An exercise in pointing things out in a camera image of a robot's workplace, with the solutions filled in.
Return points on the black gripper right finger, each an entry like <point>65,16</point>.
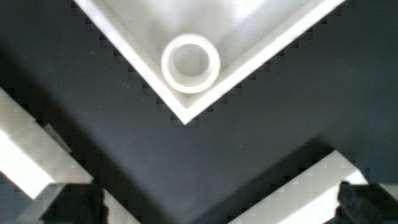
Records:
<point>369,204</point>

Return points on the white obstacle wall left piece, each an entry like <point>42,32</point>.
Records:
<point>38,165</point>

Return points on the white obstacle wall piece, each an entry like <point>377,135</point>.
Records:
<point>303,202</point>
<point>38,165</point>

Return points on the white obstacle wall right piece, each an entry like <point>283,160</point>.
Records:
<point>303,202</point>

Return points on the white square tabletop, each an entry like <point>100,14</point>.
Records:
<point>196,42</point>

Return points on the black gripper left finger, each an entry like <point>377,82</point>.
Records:
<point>77,207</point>

